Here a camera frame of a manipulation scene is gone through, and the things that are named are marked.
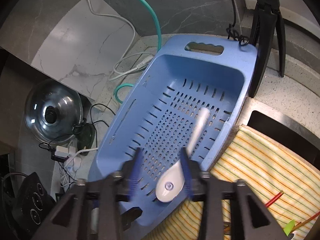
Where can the black tripod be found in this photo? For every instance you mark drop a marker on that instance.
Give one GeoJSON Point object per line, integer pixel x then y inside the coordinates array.
{"type": "Point", "coordinates": [262, 55]}

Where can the white plug adapter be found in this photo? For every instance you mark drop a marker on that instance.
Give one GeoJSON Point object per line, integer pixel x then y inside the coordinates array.
{"type": "Point", "coordinates": [61, 151]}

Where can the dark green translucent object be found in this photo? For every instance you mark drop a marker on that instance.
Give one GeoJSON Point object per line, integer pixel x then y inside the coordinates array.
{"type": "Point", "coordinates": [85, 136]}

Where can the glass pot lid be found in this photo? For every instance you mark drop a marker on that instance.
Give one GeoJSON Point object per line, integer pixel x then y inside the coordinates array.
{"type": "Point", "coordinates": [62, 100]}

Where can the yellow striped cloth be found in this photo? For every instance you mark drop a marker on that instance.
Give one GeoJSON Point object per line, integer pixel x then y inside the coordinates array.
{"type": "Point", "coordinates": [262, 160]}

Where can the white ceramic spoon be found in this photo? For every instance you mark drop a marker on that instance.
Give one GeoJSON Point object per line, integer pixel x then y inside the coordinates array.
{"type": "Point", "coordinates": [165, 192]}

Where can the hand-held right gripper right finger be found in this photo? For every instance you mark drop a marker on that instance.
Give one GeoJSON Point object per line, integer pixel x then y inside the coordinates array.
{"type": "Point", "coordinates": [186, 172]}

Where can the lime green plastic spoon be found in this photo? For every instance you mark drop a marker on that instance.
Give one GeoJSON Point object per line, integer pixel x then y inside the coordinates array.
{"type": "Point", "coordinates": [290, 226]}

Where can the white power strip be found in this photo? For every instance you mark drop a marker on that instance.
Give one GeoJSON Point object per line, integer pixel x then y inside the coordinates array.
{"type": "Point", "coordinates": [75, 163]}

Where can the blue perforated plastic basket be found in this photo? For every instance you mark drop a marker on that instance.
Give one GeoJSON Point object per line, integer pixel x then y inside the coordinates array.
{"type": "Point", "coordinates": [175, 80]}

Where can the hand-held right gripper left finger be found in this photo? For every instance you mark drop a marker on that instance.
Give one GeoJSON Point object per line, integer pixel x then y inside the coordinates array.
{"type": "Point", "coordinates": [135, 170]}

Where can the red wooden chopstick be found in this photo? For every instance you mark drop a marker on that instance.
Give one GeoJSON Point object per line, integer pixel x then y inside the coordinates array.
{"type": "Point", "coordinates": [275, 198]}
{"type": "Point", "coordinates": [308, 218]}

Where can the black charger plug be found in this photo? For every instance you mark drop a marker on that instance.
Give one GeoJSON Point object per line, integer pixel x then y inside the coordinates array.
{"type": "Point", "coordinates": [60, 158]}

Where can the black induction cooker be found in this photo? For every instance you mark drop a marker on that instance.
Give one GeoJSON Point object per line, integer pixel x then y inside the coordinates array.
{"type": "Point", "coordinates": [30, 200]}

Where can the steel sink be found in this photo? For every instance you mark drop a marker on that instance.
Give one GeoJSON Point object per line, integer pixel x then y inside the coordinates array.
{"type": "Point", "coordinates": [270, 125]}

